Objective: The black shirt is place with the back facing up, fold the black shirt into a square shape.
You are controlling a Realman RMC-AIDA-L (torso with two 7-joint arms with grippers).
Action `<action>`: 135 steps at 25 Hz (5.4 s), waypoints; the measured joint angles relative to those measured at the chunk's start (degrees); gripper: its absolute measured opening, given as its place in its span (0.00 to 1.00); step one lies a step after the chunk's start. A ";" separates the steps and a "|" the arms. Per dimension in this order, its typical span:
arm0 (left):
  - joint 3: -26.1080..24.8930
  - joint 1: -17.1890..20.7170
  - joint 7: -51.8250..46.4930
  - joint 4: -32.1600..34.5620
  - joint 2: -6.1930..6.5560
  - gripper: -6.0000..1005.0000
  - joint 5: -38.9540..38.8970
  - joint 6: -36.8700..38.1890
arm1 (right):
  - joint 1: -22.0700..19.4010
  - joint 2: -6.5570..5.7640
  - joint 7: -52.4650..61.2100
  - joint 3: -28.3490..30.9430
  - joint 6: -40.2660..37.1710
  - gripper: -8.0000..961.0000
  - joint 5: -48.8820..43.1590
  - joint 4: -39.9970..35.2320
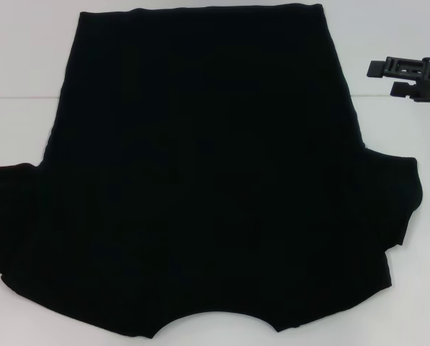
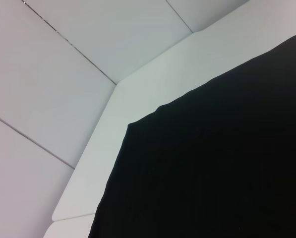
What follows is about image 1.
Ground black t-shirt with FREE print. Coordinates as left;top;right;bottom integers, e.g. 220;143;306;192
0;3;425;342

